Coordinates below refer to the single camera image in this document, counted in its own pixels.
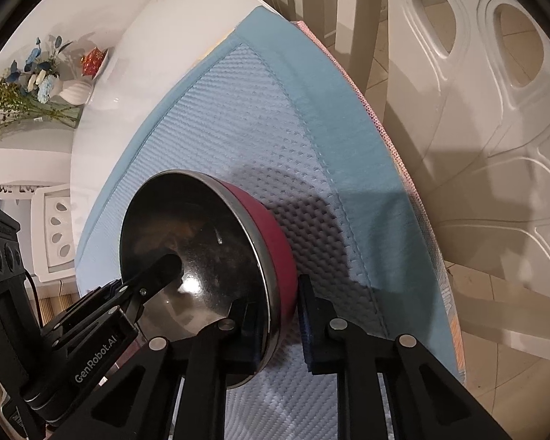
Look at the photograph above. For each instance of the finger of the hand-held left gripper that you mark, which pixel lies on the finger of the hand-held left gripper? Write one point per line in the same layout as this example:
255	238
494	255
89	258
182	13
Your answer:
158	270
105	291

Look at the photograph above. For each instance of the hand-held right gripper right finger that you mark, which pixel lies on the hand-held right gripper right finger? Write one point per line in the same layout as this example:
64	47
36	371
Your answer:
306	321

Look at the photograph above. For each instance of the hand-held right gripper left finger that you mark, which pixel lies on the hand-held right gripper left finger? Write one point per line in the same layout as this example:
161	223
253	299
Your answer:
250	334

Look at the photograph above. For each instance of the magenta steel bowl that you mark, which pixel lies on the magenta steel bowl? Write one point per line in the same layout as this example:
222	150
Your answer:
188	238

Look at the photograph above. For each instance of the white dining chair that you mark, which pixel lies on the white dining chair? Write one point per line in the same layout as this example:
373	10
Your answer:
486	123
55	238
369	4

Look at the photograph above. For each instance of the patterned white cushion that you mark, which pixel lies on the patterned white cushion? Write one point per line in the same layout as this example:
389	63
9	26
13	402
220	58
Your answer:
23	191

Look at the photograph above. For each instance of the pink woven placemat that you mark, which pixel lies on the pink woven placemat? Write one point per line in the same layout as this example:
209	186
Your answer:
453	321

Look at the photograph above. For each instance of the blue table mat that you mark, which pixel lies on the blue table mat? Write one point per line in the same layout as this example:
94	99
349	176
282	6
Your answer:
256	123

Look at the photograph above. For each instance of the glass vase with green stems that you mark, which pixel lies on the glass vase with green stems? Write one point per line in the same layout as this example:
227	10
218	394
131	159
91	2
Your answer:
59	114

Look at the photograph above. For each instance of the white vase with blue flowers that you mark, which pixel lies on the white vase with blue flowers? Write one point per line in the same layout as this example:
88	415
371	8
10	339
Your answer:
75	91

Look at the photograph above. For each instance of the red lidded teacup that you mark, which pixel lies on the red lidded teacup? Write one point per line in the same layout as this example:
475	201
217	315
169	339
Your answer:
94	59

